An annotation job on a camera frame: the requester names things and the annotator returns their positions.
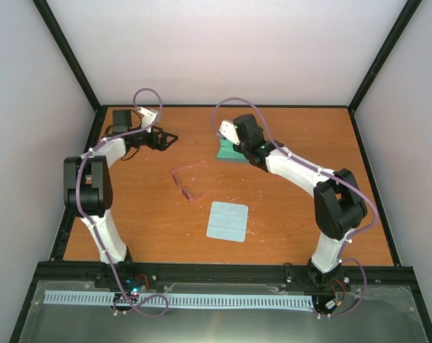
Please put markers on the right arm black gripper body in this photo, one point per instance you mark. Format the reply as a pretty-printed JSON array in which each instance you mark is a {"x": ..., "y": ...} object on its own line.
[{"x": 246, "y": 148}]

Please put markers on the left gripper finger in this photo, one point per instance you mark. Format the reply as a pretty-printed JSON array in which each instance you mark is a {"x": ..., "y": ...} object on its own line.
[
  {"x": 165, "y": 143},
  {"x": 169, "y": 136}
]

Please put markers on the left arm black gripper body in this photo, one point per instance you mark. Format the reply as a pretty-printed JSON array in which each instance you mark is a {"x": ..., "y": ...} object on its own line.
[{"x": 152, "y": 143}]

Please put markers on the light blue cleaning cloth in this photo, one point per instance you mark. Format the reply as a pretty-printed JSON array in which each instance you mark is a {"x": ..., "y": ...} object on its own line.
[{"x": 228, "y": 221}]

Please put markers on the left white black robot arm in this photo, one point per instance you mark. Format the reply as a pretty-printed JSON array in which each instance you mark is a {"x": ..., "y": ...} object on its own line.
[{"x": 88, "y": 192}]

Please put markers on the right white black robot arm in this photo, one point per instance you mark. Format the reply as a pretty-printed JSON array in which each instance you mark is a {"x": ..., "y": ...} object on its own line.
[{"x": 339, "y": 208}]

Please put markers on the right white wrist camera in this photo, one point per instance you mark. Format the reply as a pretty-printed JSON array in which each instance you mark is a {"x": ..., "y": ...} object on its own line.
[{"x": 228, "y": 131}]

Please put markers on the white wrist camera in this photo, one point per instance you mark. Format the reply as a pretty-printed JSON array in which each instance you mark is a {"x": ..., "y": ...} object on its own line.
[
  {"x": 228, "y": 131},
  {"x": 149, "y": 117}
]

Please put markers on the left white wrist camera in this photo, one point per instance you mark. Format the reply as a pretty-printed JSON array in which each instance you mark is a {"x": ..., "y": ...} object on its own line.
[{"x": 149, "y": 117}]

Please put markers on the light blue cable duct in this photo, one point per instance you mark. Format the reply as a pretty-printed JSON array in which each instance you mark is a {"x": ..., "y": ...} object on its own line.
[{"x": 183, "y": 301}]

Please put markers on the metal base plate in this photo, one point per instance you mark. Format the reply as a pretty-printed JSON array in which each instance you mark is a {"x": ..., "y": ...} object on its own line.
[{"x": 363, "y": 314}]

